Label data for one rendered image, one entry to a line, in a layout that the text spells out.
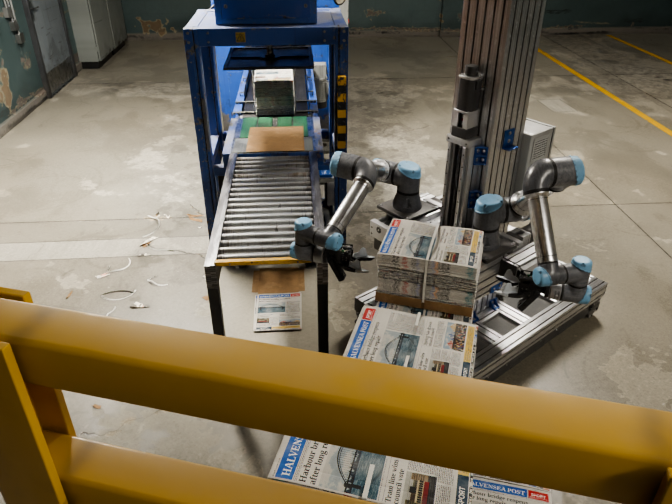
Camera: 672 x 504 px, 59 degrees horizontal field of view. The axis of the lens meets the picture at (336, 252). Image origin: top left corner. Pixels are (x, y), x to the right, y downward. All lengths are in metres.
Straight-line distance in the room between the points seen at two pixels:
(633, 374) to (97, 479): 3.16
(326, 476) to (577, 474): 0.70
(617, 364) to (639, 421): 3.11
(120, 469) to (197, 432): 2.29
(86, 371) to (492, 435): 0.37
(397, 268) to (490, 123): 0.90
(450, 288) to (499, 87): 0.96
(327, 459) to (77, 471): 0.55
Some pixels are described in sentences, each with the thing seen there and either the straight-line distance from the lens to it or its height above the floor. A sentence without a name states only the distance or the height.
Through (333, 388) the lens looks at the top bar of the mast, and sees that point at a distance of 0.52.
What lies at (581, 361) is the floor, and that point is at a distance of 3.60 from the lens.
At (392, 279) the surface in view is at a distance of 2.28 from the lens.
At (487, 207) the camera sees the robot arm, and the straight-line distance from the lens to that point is 2.70.
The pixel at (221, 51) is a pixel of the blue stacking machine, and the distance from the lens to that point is 6.09.
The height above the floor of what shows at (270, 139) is 0.80.
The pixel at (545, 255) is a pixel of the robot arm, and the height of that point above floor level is 1.05.
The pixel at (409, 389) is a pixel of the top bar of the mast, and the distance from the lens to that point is 0.53.
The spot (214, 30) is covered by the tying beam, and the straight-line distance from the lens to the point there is 3.69.
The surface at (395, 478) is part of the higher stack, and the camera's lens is 1.18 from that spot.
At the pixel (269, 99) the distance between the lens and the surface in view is 4.52.
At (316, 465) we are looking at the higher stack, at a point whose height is 1.29.
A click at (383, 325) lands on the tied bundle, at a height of 1.06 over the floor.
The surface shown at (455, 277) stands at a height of 1.00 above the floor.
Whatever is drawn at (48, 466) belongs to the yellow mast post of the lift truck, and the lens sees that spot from 0.75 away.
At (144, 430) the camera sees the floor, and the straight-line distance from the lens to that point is 3.12.
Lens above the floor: 2.21
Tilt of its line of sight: 31 degrees down
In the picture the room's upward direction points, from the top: straight up
